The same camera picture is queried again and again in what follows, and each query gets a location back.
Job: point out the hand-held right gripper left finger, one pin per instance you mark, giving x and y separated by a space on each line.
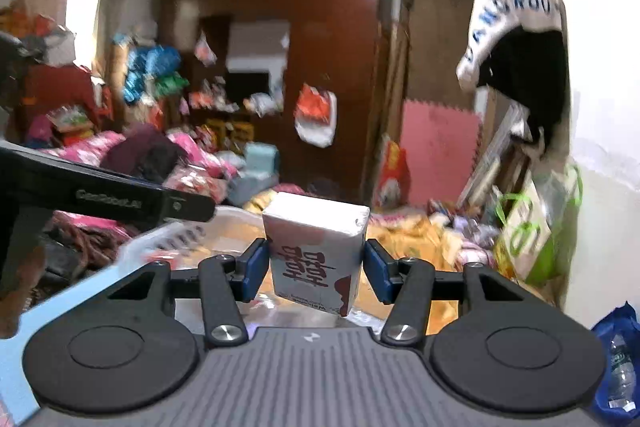
255 264

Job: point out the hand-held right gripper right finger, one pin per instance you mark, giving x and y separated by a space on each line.
377 272

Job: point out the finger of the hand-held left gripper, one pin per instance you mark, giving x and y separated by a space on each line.
192 207

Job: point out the clear plastic basket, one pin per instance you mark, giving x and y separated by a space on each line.
165 237

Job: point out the white milk carton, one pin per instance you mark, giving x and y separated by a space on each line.
315 232

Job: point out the pink blanket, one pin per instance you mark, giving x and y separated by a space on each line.
200 162

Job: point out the maroon patterned blanket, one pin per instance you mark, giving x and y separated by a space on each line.
85 237

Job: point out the dark maroon cloth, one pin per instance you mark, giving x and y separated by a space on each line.
140 154

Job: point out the light blue box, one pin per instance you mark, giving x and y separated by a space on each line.
260 157

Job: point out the red snack bag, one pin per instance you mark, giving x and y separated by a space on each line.
395 172

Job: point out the black television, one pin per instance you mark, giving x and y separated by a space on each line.
245 87

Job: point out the pink foam mat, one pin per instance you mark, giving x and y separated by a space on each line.
435 152

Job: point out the pile of colourful bags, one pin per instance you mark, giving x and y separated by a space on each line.
150 72

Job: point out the red white plastic bag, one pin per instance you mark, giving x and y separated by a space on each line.
315 112

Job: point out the brown wooden wardrobe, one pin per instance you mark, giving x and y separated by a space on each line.
340 57

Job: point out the blue bag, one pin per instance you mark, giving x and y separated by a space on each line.
620 322

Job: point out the black hanging cloth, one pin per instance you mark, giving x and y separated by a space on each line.
535 77

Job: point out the clear water bottle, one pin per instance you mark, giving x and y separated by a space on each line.
620 372

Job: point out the white printed cloth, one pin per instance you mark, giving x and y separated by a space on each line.
505 7

